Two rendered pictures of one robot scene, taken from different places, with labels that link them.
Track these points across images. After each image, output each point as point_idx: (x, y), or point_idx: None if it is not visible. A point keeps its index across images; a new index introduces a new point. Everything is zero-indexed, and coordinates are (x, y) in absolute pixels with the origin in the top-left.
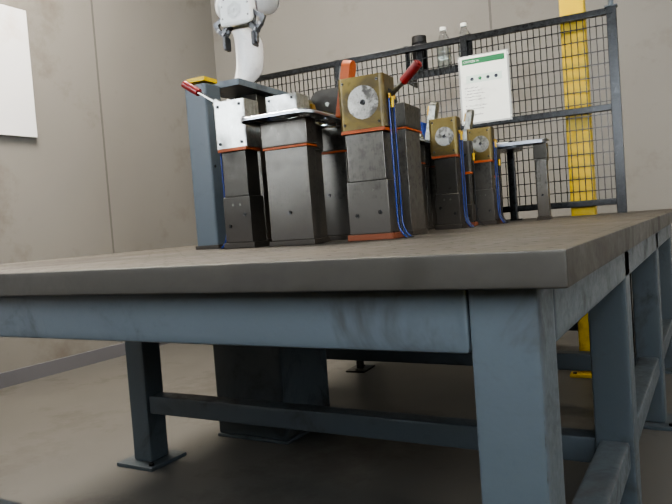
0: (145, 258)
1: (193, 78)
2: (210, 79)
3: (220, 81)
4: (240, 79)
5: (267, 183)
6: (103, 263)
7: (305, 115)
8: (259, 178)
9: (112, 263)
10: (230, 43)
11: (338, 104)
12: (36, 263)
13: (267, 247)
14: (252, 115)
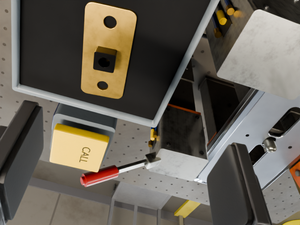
0: (130, 135)
1: (70, 166)
2: (103, 156)
3: (95, 112)
4: (158, 119)
5: (205, 122)
6: (123, 156)
7: (261, 166)
8: (193, 93)
9: (132, 161)
10: (21, 150)
11: (297, 181)
12: (8, 86)
13: (197, 98)
14: (205, 181)
